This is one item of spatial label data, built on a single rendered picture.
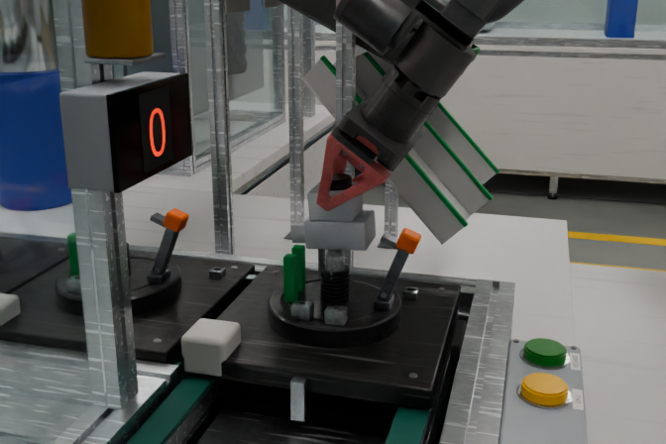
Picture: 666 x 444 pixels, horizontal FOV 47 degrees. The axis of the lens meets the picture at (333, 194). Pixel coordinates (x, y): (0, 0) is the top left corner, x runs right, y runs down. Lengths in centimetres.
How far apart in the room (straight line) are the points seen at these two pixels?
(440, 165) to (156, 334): 49
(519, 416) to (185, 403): 29
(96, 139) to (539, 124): 418
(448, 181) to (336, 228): 36
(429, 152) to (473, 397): 46
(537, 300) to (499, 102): 351
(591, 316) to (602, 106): 355
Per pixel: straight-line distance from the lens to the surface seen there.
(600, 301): 119
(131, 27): 59
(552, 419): 69
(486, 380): 74
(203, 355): 75
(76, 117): 57
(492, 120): 465
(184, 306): 86
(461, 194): 109
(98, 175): 57
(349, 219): 75
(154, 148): 61
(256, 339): 78
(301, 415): 73
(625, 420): 91
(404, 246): 76
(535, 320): 110
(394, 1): 70
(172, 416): 71
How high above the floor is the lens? 132
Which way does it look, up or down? 16 degrees down
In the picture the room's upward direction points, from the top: straight up
